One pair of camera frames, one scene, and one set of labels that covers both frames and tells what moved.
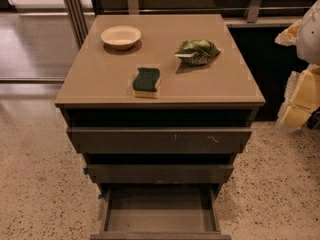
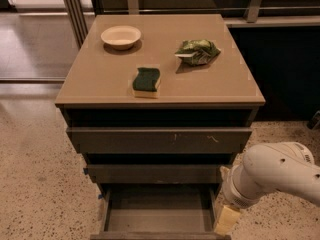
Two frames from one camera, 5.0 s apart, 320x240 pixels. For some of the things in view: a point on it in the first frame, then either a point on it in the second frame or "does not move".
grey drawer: (160, 212) does not move
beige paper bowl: (121, 37) does not move
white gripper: (310, 37) to (234, 193)
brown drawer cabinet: (160, 105) does not move
